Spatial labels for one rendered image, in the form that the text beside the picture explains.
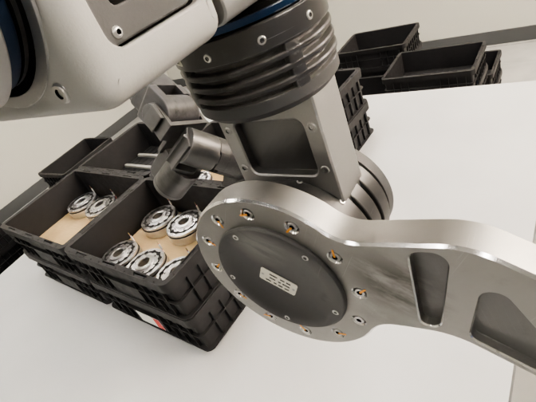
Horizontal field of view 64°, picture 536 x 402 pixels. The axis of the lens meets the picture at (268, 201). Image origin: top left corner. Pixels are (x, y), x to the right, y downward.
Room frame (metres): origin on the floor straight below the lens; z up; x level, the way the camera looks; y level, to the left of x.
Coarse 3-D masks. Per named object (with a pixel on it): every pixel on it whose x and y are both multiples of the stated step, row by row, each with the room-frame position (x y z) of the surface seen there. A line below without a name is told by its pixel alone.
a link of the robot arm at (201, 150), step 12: (192, 132) 0.60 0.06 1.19; (204, 132) 0.62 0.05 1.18; (180, 144) 0.61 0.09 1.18; (192, 144) 0.59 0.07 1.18; (204, 144) 0.60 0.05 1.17; (216, 144) 0.60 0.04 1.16; (168, 156) 0.62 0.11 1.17; (180, 156) 0.60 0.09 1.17; (192, 156) 0.59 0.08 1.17; (204, 156) 0.59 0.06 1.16; (216, 156) 0.59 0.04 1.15; (180, 168) 0.61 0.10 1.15; (192, 168) 0.62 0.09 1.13; (204, 168) 0.60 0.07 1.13
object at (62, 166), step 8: (80, 144) 2.80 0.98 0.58; (88, 144) 2.83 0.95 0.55; (96, 144) 2.78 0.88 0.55; (104, 144) 2.60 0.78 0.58; (72, 152) 2.75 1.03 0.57; (80, 152) 2.78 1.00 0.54; (88, 152) 2.81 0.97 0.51; (96, 152) 2.54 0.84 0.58; (56, 160) 2.66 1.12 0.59; (64, 160) 2.69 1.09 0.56; (72, 160) 2.72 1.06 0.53; (80, 160) 2.76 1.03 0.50; (48, 168) 2.61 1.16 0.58; (56, 168) 2.64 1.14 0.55; (64, 168) 2.67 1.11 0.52; (72, 168) 2.41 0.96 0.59; (40, 176) 2.55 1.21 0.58; (48, 176) 2.49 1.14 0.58; (56, 176) 2.42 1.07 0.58; (64, 176) 2.37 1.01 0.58
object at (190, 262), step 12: (144, 180) 1.10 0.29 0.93; (132, 192) 1.07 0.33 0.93; (72, 252) 0.89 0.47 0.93; (192, 252) 0.69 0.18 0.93; (96, 264) 0.81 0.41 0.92; (180, 264) 0.67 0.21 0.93; (192, 264) 0.68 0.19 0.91; (120, 276) 0.74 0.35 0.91; (132, 276) 0.70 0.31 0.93; (144, 276) 0.69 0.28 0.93; (168, 276) 0.65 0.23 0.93; (180, 276) 0.65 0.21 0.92; (156, 288) 0.65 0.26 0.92; (168, 288) 0.64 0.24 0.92
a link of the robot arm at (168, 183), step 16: (144, 112) 0.65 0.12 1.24; (160, 112) 0.63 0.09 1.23; (160, 128) 0.63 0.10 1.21; (176, 128) 0.62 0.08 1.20; (160, 144) 0.64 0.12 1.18; (160, 160) 0.65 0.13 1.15; (160, 176) 0.63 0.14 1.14; (176, 176) 0.61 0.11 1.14; (192, 176) 0.61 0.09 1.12; (160, 192) 0.62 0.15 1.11; (176, 192) 0.62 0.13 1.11
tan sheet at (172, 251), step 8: (136, 232) 1.03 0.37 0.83; (136, 240) 0.99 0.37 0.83; (144, 240) 0.97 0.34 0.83; (152, 240) 0.96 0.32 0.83; (160, 240) 0.94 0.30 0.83; (168, 240) 0.93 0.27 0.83; (144, 248) 0.94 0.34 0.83; (152, 248) 0.92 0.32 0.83; (168, 248) 0.89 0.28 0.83; (176, 248) 0.88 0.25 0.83; (184, 248) 0.86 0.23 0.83; (192, 248) 0.85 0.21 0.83; (168, 256) 0.86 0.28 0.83; (176, 256) 0.85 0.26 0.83
